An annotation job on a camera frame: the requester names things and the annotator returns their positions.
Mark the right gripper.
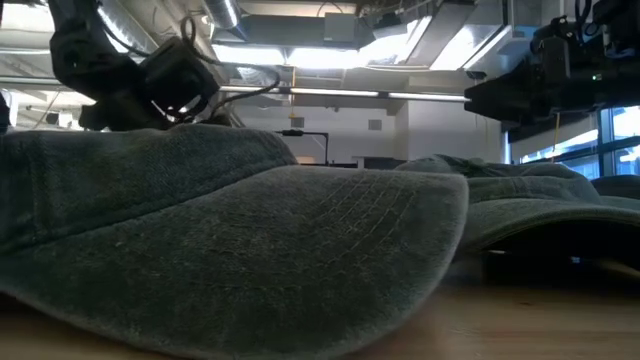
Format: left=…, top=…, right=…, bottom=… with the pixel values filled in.
left=463, top=59, right=640, bottom=132

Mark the long ceiling light strip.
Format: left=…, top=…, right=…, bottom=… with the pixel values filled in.
left=218, top=84, right=472, bottom=104

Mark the grey ceiling box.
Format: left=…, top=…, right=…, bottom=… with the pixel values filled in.
left=323, top=12, right=358, bottom=44

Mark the black background stand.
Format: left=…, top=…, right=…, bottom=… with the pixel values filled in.
left=274, top=128, right=330, bottom=166

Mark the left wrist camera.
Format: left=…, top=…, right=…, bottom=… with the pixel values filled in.
left=139, top=35, right=222, bottom=121

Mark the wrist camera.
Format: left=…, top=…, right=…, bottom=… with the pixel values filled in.
left=139, top=35, right=222, bottom=121
left=530, top=15, right=604, bottom=69

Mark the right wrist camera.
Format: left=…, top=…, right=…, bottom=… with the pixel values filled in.
left=530, top=15, right=604, bottom=69

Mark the glass window wall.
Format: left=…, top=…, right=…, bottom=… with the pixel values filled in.
left=509, top=104, right=640, bottom=181

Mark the silver ceiling duct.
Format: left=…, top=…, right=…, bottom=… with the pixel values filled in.
left=202, top=0, right=242, bottom=30

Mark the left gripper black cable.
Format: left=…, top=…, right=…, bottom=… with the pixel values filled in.
left=178, top=14, right=282, bottom=121

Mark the yellow hanging cord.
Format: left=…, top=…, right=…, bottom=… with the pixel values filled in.
left=287, top=67, right=298, bottom=120

